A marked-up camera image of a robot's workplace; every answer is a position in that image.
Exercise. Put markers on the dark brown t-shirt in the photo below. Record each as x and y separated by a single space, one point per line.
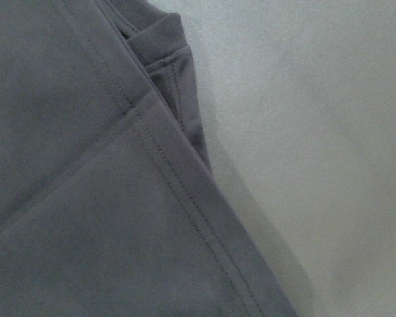
108 206

